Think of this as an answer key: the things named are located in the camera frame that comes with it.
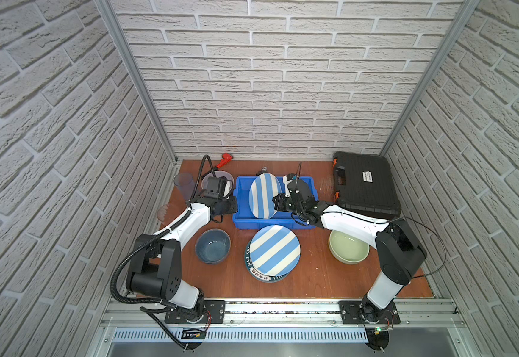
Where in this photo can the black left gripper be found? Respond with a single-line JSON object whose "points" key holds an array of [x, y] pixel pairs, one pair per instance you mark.
{"points": [[234, 207]]}

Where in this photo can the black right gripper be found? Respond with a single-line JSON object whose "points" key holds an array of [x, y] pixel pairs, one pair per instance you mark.
{"points": [[280, 203]]}

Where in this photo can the blue white striped plate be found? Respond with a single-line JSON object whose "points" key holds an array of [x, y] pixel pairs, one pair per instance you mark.
{"points": [[262, 192]]}

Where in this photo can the green rim lettered plate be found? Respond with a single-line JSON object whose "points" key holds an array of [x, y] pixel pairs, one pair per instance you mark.
{"points": [[258, 275]]}

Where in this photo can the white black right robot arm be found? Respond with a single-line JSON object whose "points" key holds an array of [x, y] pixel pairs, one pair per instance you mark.
{"points": [[399, 250]]}

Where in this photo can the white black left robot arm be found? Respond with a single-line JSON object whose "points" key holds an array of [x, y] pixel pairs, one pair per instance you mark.
{"points": [[155, 265]]}

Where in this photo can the blue plastic bin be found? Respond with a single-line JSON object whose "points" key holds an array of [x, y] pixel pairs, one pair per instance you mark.
{"points": [[244, 219]]}

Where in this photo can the lilac ceramic bowl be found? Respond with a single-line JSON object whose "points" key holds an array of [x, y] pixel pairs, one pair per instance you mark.
{"points": [[220, 173]]}

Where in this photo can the dark blue ceramic bowl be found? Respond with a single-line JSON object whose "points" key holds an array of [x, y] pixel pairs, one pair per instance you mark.
{"points": [[213, 246]]}

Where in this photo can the frosted tall plastic tumbler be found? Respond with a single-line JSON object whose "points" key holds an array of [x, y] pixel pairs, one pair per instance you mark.
{"points": [[185, 183]]}

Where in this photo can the red black hand tool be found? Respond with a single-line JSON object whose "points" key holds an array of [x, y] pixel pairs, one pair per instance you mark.
{"points": [[226, 158]]}

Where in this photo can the clear glass cup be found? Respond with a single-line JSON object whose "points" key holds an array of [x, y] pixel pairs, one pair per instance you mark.
{"points": [[169, 212]]}

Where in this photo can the light green ceramic bowl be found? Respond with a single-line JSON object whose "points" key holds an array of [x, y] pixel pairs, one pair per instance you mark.
{"points": [[347, 249]]}

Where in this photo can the small grey black device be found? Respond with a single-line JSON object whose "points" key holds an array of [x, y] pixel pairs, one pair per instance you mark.
{"points": [[262, 171]]}

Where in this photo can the black plastic tool case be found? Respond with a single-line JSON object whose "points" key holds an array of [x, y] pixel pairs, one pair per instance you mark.
{"points": [[364, 184]]}

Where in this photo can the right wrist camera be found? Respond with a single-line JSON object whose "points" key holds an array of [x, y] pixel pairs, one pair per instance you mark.
{"points": [[295, 185]]}

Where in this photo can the left robot arm base plate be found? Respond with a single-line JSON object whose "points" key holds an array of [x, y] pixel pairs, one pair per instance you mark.
{"points": [[206, 312]]}

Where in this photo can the aluminium mounting rail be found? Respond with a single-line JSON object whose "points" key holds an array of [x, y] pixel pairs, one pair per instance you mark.
{"points": [[334, 313]]}

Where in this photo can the right robot arm base plate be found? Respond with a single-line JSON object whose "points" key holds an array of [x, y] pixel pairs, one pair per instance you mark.
{"points": [[364, 312]]}

